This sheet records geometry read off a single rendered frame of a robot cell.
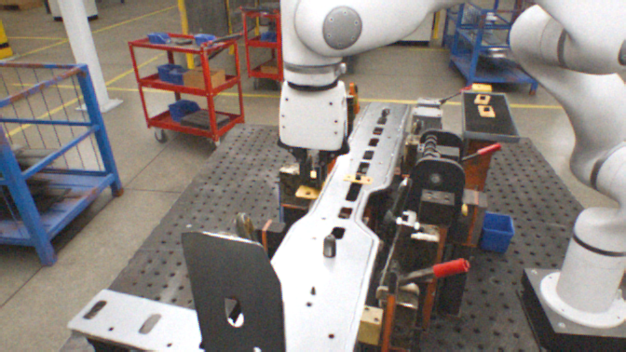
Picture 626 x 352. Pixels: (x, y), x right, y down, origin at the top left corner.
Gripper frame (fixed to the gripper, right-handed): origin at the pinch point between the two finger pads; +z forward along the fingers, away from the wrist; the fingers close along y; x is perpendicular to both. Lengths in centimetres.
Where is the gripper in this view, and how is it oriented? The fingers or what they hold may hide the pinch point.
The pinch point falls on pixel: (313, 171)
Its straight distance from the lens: 67.4
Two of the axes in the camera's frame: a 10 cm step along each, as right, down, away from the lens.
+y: -9.6, -1.4, 2.4
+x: -2.8, 4.8, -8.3
